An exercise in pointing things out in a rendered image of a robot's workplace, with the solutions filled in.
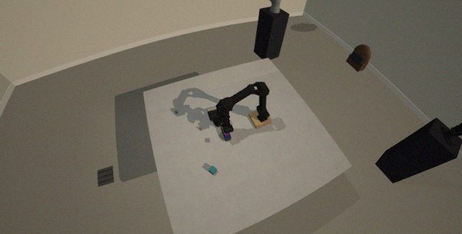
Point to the teal cube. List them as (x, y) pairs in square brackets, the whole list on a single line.
[(212, 170)]

